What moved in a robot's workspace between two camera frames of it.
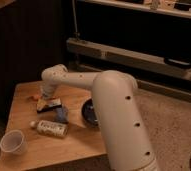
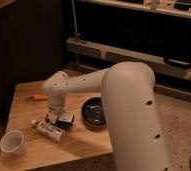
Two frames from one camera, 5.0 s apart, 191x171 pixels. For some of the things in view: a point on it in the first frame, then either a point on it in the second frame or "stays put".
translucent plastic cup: [14, 141] stays put
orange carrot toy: [35, 97] stays put
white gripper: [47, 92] to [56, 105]
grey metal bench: [133, 59] stays put
